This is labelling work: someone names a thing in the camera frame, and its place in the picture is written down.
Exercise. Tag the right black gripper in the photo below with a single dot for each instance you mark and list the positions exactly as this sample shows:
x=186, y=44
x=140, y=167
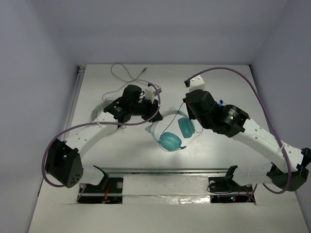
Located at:
x=191, y=115

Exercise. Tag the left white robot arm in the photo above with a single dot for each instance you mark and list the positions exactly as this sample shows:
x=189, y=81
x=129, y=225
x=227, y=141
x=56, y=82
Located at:
x=62, y=160

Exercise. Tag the left side aluminium rail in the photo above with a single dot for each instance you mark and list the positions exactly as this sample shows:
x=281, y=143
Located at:
x=75, y=94

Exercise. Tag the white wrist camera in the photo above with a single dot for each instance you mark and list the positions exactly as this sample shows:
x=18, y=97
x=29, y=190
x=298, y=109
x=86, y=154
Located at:
x=150, y=93
x=196, y=83

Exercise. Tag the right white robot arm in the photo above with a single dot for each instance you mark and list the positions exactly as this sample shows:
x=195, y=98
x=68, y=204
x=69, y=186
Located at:
x=287, y=165

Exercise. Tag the white foil-taped panel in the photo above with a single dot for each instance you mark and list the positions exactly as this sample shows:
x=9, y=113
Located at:
x=165, y=189

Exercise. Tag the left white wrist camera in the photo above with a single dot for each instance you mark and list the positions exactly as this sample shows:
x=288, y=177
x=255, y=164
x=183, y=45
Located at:
x=150, y=93

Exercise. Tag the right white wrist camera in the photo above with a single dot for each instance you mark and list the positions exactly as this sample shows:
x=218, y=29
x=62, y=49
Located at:
x=196, y=83

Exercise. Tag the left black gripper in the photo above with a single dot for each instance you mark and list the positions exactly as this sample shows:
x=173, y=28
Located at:
x=150, y=109

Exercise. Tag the teal cat-ear headphones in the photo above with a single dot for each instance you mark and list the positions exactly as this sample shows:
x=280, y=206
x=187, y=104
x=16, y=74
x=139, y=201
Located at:
x=168, y=141

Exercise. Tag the aluminium rail with bases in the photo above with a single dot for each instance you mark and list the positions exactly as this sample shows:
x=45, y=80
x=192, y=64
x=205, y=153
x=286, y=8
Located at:
x=109, y=188

